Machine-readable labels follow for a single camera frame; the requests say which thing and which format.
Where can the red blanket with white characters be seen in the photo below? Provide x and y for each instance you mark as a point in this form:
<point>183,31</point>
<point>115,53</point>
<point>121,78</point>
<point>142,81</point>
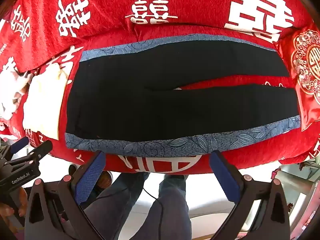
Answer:
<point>100,5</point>

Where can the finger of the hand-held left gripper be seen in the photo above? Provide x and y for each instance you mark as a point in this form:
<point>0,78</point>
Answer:
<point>20,143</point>
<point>40,151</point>

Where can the cream cloth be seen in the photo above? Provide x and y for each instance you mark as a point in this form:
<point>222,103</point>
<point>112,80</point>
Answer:
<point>45,105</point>

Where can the brown slipper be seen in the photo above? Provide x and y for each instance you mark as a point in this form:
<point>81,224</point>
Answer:
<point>106,178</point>

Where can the person's left leg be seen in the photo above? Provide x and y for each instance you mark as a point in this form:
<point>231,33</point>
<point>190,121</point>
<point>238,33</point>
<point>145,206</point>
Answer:
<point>112,210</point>

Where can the person's left hand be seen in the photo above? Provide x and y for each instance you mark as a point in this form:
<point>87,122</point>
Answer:
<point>7,210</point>

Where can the white patterned cloth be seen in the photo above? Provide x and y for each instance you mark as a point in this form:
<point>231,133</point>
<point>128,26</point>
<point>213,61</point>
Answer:
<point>10,92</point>

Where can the white furniture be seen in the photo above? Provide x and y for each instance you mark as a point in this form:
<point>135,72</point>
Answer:
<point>300,182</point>

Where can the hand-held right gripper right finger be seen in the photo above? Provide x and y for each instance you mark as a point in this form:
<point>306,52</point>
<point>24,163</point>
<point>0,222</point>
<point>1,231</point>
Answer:
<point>223,178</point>

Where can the person's leg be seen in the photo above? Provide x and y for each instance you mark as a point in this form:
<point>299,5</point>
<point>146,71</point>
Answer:
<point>112,210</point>
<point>170,205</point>

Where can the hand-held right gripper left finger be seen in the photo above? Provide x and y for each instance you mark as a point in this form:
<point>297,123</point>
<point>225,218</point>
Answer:
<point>90,177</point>

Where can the red embroidered pillow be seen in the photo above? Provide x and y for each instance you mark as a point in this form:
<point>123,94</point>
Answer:
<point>307,62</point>

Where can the black pants with blue stripes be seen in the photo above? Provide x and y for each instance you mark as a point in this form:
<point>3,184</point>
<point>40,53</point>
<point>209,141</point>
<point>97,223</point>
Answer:
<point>150,105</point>

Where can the person's right leg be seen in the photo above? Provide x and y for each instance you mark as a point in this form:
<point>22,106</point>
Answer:
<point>170,205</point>

